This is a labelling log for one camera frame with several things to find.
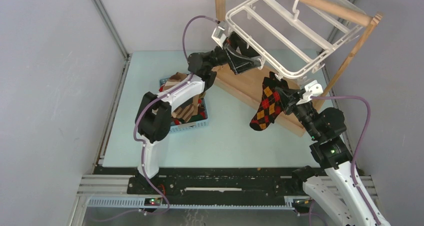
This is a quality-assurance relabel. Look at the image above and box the light blue perforated basket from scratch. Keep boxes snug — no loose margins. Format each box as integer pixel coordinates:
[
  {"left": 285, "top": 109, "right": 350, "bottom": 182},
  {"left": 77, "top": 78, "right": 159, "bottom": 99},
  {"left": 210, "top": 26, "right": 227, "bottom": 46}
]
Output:
[{"left": 159, "top": 74, "right": 208, "bottom": 133}]

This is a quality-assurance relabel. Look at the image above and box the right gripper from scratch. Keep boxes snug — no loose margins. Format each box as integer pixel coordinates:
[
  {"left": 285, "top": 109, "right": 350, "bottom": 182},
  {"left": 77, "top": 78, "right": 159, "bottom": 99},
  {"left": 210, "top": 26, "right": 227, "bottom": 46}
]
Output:
[{"left": 275, "top": 85, "right": 321, "bottom": 140}]

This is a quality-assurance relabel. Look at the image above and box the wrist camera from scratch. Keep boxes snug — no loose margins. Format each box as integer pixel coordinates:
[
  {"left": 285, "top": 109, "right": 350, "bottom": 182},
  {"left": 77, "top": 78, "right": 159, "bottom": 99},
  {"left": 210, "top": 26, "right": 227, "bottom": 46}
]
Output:
[
  {"left": 296, "top": 80, "right": 324, "bottom": 105},
  {"left": 211, "top": 21, "right": 229, "bottom": 49}
]

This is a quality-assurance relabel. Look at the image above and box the red black argyle sock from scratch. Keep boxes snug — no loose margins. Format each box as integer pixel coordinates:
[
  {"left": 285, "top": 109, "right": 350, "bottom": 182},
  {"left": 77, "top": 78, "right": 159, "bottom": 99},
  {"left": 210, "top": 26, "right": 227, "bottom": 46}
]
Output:
[{"left": 249, "top": 71, "right": 289, "bottom": 131}]

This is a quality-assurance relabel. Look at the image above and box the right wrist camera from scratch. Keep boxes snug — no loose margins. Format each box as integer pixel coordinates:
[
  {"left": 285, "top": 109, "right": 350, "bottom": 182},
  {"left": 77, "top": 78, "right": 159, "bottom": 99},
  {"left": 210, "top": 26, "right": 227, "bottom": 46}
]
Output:
[{"left": 296, "top": 80, "right": 324, "bottom": 105}]

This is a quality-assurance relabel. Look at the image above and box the wooden hanger stand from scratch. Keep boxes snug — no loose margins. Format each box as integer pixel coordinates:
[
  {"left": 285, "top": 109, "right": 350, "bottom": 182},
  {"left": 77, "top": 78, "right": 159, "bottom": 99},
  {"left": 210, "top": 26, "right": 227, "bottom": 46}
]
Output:
[{"left": 211, "top": 0, "right": 383, "bottom": 136}]

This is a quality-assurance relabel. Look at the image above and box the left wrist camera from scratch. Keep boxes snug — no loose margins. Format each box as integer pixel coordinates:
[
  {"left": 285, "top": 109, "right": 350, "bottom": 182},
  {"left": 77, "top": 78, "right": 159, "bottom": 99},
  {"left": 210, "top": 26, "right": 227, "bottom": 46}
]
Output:
[{"left": 211, "top": 21, "right": 229, "bottom": 49}]

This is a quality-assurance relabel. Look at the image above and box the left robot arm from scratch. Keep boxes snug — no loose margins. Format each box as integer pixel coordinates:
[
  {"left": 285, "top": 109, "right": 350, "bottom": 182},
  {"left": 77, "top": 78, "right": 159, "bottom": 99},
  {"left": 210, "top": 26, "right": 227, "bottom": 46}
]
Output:
[{"left": 133, "top": 32, "right": 265, "bottom": 194}]

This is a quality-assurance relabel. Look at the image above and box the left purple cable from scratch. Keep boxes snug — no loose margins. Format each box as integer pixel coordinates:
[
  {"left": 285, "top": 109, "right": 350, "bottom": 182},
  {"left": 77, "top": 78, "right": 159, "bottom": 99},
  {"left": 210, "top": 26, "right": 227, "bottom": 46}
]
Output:
[{"left": 132, "top": 15, "right": 221, "bottom": 217}]

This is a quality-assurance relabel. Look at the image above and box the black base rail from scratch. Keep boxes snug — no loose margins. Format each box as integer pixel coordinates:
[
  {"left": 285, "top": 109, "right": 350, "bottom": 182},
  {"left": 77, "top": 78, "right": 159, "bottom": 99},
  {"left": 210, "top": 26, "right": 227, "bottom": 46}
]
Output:
[{"left": 94, "top": 166, "right": 332, "bottom": 208}]

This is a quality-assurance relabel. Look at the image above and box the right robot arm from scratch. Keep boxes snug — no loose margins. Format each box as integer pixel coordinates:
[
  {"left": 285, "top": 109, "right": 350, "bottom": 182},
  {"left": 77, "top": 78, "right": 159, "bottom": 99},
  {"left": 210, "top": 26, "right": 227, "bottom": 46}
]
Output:
[{"left": 276, "top": 82, "right": 390, "bottom": 226}]

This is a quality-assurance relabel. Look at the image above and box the white plastic clip hanger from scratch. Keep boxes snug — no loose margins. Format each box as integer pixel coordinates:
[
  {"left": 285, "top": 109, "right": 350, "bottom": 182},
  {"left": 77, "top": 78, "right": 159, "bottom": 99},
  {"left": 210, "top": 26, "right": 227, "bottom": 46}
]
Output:
[{"left": 225, "top": 0, "right": 364, "bottom": 83}]

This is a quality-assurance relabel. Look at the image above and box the pile of socks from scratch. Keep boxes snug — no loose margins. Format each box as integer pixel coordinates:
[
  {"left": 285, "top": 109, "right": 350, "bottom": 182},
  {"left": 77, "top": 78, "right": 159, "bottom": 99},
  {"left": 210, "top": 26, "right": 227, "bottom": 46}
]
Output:
[{"left": 159, "top": 72, "right": 207, "bottom": 125}]

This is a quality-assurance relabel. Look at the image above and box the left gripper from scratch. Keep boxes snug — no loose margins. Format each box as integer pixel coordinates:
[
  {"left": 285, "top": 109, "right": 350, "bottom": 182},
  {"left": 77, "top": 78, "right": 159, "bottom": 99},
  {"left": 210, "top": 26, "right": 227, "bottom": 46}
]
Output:
[{"left": 206, "top": 32, "right": 265, "bottom": 76}]

